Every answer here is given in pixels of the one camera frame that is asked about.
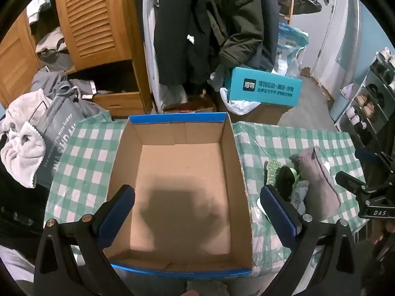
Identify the person's right hand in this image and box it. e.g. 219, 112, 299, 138
370, 219, 395, 244

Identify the teal printed shoe box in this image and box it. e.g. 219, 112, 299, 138
224, 67, 303, 107

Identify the blue-edged cardboard box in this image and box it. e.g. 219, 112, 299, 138
104, 112, 253, 279

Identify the green sparkly scrub pad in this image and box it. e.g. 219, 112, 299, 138
266, 160, 282, 187

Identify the hanging olive jacket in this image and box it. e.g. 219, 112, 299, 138
206, 0, 279, 75

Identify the light green microfiber cloth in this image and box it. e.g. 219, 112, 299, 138
290, 168, 300, 188

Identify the flat cardboard box on floor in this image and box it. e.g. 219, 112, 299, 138
163, 98, 217, 114

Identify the blue white plastic bag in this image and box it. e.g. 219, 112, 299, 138
274, 23, 309, 79

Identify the light pink towel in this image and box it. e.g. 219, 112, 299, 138
1, 88, 52, 188

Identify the wooden louvered wardrobe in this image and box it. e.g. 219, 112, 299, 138
1, 0, 153, 118

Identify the white patterned cloth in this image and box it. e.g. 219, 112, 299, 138
291, 180, 309, 215

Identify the green checkered tablecloth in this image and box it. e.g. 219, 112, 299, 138
44, 114, 364, 277

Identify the metal shoe rack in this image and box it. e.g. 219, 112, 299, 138
330, 47, 394, 147

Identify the hanging black jacket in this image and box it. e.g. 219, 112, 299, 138
154, 0, 216, 88

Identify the grey fleece mitten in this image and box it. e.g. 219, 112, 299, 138
291, 146, 341, 221

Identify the brown cardboard box under teal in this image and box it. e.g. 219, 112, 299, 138
229, 104, 292, 125

